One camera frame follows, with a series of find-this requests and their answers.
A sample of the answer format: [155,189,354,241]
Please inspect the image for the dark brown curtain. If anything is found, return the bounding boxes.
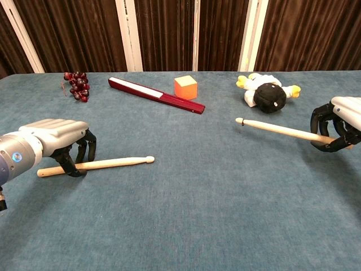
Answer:
[0,0,361,80]

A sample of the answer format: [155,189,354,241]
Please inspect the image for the black white yellow plush toy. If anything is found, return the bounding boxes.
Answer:
[236,72,302,115]

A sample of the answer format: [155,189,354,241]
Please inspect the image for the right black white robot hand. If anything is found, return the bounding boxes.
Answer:
[310,96,361,154]

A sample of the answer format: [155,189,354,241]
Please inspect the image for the wooden drumstick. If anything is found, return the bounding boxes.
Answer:
[37,155,156,178]
[235,117,354,150]

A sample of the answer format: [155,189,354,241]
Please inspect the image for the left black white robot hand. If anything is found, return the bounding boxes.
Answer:
[18,118,98,178]

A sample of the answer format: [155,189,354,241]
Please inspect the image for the thin white frame post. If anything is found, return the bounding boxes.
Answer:
[192,0,201,72]

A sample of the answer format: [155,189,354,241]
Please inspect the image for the dark red grape bunch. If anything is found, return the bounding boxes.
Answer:
[60,71,91,103]

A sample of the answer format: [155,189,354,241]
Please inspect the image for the blue felt table cover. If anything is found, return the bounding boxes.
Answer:
[0,70,361,271]

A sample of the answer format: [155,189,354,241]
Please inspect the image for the orange yellow foam cube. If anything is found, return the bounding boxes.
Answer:
[173,75,199,100]

